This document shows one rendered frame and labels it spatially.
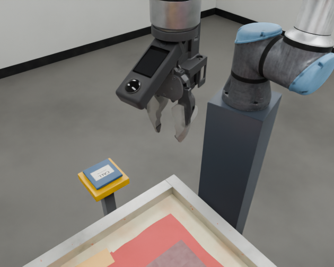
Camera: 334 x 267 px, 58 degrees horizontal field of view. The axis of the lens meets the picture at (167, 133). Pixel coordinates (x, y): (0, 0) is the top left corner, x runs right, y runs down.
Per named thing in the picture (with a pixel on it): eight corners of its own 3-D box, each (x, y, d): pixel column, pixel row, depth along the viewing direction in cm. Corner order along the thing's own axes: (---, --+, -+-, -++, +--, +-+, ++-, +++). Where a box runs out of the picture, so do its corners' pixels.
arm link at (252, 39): (248, 56, 96) (256, 13, 88) (284, 73, 88) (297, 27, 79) (222, 68, 91) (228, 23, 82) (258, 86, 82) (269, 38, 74)
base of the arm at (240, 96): (233, 81, 104) (237, 54, 98) (277, 94, 98) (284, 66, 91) (213, 101, 94) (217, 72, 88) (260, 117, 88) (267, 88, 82)
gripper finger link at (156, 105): (172, 120, 62) (181, 84, 56) (155, 135, 59) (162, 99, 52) (159, 113, 63) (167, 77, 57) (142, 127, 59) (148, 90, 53)
